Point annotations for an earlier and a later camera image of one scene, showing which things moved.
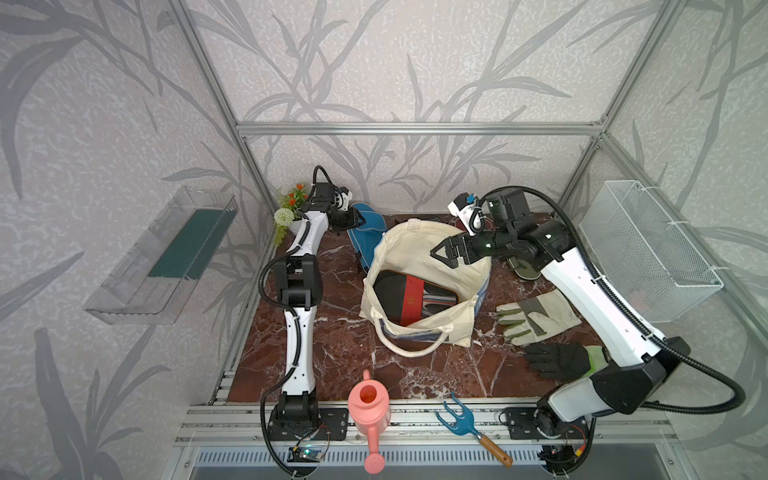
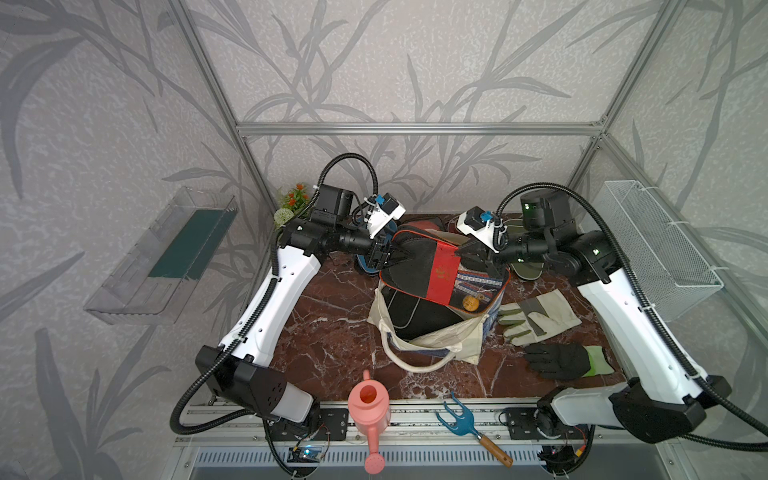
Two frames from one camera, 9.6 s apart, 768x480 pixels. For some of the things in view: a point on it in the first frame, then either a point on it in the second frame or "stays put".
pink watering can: (369, 403) stays put
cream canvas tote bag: (408, 248) → (463, 339)
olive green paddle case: (524, 269) stays put
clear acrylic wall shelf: (151, 281) stays put
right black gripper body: (482, 244) → (525, 247)
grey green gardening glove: (532, 318) stays put
